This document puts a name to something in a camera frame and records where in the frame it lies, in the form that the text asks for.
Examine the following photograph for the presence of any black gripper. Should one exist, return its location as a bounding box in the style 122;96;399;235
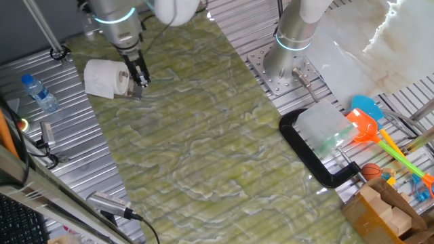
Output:
117;45;152;88

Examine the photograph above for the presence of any white toilet paper roll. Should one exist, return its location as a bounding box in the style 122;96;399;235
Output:
83;59;131;100

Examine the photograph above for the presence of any grey metal plate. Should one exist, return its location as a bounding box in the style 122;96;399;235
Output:
113;70;144;101

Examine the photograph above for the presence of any clear water bottle blue cap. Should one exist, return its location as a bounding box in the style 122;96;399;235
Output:
20;73;60;115

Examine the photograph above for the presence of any black metal clamp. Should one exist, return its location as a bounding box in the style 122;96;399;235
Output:
39;121;57;148

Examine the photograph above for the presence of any grey metal pole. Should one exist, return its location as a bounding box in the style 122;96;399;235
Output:
22;0;71;65

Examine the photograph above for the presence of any green marble pattern mat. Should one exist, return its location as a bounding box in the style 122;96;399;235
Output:
66;0;367;244

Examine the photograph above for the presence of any red emergency stop button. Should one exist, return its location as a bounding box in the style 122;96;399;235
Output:
16;117;31;133

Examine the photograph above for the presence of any orange stick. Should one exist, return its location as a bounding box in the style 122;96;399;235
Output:
0;108;20;160

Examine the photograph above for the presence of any black C-clamp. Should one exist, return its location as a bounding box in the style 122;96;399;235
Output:
278;108;369;189

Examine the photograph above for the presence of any translucent plastic box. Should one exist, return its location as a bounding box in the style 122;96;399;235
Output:
295;101;359;159

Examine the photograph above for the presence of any black keyboard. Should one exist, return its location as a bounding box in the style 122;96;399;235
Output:
0;195;50;244

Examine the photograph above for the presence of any white marble pattern sheet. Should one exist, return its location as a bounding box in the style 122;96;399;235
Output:
303;0;434;111

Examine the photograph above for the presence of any small toy basketball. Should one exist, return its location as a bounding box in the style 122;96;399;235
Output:
361;163;383;182

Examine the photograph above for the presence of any brown cardboard box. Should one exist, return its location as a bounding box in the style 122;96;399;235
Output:
341;178;434;244

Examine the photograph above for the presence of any small yellow blue toy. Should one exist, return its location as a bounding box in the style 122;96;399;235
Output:
381;167;397;187

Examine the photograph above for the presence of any plain wooden block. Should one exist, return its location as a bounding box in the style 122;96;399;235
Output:
368;196;394;221
389;206;413;237

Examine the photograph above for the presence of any bare metal rod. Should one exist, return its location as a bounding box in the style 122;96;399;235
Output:
405;127;434;153
408;98;434;123

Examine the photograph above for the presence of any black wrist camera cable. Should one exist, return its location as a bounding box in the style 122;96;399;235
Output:
140;0;210;57

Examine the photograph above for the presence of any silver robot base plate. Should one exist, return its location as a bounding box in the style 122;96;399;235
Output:
246;43;326;97

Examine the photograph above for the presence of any aluminium frame rail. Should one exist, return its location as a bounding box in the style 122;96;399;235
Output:
0;145;136;244

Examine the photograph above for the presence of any silver cable connector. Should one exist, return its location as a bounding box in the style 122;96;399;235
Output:
292;67;321;104

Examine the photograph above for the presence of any blue toy shovel yellow handle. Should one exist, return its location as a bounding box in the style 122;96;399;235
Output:
351;94;431;203

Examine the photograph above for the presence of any orange toy shovel green handle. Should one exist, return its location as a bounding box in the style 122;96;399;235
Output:
345;107;434;199

